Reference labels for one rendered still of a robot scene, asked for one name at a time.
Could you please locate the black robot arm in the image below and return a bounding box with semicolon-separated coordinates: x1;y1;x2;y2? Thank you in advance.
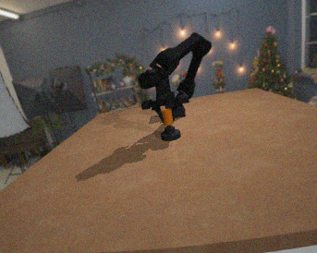
138;33;213;106

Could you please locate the orange knob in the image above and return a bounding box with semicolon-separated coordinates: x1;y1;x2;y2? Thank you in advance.
162;109;174;126

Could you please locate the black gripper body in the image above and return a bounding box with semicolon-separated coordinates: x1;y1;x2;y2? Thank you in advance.
141;83;189;110

